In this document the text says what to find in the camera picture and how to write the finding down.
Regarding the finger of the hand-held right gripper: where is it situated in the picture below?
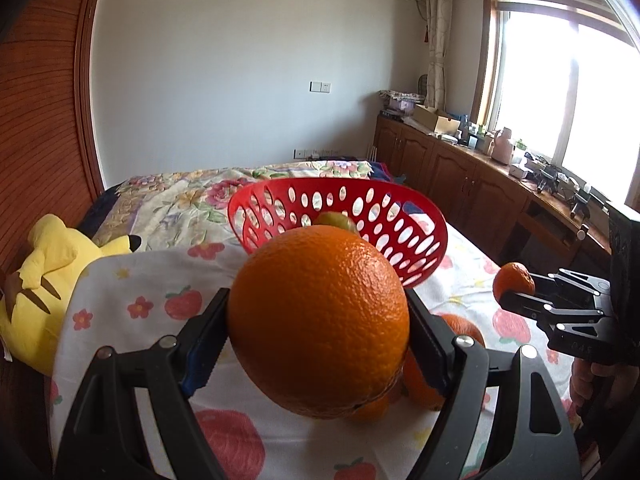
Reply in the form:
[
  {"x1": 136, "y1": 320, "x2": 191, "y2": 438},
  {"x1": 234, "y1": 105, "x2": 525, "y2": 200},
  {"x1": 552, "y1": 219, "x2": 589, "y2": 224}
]
[
  {"x1": 530, "y1": 269, "x2": 611, "y2": 297},
  {"x1": 500, "y1": 290, "x2": 608, "y2": 335}
]

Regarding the wooden cabinet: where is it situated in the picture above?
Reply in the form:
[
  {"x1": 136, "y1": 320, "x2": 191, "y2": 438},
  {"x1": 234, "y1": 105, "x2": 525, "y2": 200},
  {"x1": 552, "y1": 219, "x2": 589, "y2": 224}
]
[{"x1": 372, "y1": 112, "x2": 613, "y2": 281}]

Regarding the wooden slatted wardrobe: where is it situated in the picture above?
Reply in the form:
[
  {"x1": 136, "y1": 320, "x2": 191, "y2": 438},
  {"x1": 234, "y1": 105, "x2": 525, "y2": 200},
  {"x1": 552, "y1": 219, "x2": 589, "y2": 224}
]
[{"x1": 0, "y1": 0, "x2": 106, "y2": 480}]

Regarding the wall socket strip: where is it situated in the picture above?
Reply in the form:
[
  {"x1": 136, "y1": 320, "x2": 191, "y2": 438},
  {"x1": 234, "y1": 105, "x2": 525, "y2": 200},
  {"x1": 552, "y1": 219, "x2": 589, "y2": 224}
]
[{"x1": 293, "y1": 147, "x2": 341, "y2": 160}]

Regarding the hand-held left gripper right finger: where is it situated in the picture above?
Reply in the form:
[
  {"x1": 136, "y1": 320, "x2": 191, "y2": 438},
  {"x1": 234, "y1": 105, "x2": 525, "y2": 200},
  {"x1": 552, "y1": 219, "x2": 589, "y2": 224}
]
[{"x1": 406, "y1": 290, "x2": 583, "y2": 480}]

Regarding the green lime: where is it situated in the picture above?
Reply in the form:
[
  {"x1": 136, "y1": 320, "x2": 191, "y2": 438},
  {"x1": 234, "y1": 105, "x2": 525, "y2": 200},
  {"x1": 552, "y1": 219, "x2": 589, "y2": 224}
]
[{"x1": 312, "y1": 211, "x2": 360, "y2": 235}]

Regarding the patterned curtain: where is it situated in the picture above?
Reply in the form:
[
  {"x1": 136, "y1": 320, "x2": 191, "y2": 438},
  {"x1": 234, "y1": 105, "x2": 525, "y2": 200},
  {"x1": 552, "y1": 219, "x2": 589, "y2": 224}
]
[{"x1": 424, "y1": 0, "x2": 453, "y2": 111}]

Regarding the open cardboard box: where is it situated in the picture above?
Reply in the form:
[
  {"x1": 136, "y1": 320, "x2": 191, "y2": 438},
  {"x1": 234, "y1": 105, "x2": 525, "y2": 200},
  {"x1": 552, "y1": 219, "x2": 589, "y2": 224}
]
[{"x1": 411, "y1": 104, "x2": 461, "y2": 133}]

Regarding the person's right hand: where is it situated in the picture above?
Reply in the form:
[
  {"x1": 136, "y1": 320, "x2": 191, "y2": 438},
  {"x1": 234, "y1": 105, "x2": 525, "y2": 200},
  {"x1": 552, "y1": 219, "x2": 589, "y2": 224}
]
[{"x1": 570, "y1": 360, "x2": 640, "y2": 411}]

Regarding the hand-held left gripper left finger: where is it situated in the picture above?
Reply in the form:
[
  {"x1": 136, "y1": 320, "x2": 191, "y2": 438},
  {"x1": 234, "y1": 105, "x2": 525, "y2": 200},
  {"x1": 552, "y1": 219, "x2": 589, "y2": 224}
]
[{"x1": 54, "y1": 287, "x2": 236, "y2": 480}]

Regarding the floral blanket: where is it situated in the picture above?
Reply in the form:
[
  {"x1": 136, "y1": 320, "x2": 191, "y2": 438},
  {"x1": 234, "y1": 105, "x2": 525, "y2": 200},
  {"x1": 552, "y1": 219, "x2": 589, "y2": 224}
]
[{"x1": 95, "y1": 160, "x2": 373, "y2": 256}]

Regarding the red perforated plastic basket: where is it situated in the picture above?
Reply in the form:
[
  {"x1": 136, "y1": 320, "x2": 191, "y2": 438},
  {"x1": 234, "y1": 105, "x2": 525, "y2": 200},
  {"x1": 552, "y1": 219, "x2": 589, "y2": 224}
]
[{"x1": 227, "y1": 177, "x2": 448, "y2": 289}]

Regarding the dark blue bedsheet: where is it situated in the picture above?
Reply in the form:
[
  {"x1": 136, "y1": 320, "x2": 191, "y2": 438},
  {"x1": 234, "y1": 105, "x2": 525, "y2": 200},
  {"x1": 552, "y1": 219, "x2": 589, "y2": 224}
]
[{"x1": 370, "y1": 160, "x2": 406, "y2": 183}]

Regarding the small tangerine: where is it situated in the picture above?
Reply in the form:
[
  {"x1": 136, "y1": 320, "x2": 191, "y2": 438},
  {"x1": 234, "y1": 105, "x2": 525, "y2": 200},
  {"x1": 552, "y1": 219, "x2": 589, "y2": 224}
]
[
  {"x1": 350, "y1": 394, "x2": 391, "y2": 422},
  {"x1": 492, "y1": 261, "x2": 536, "y2": 303}
]

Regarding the wooden framed window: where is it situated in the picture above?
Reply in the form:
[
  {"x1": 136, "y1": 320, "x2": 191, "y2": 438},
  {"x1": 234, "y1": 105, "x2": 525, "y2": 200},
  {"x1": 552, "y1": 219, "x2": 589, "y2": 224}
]
[{"x1": 470, "y1": 0, "x2": 640, "y2": 211}]

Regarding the yellow plush toy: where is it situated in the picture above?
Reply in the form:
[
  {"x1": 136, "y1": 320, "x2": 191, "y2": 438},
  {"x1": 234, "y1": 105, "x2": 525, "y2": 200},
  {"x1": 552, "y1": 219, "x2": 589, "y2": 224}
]
[{"x1": 0, "y1": 214, "x2": 142, "y2": 377}]

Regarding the large orange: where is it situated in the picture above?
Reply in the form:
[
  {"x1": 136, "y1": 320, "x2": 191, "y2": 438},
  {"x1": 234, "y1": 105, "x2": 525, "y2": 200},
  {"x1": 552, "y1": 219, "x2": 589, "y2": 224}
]
[
  {"x1": 226, "y1": 225, "x2": 411, "y2": 420},
  {"x1": 402, "y1": 312, "x2": 486, "y2": 411}
]

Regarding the white strawberry printed cloth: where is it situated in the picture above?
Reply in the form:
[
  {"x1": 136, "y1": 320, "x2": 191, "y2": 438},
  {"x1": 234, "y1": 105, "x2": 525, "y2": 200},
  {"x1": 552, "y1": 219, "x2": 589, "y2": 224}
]
[{"x1": 50, "y1": 220, "x2": 576, "y2": 480}]

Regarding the pink thermos jug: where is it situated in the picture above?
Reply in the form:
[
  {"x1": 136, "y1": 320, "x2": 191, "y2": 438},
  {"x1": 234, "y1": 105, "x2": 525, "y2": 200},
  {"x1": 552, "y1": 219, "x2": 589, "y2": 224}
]
[{"x1": 492, "y1": 127, "x2": 516, "y2": 165}]

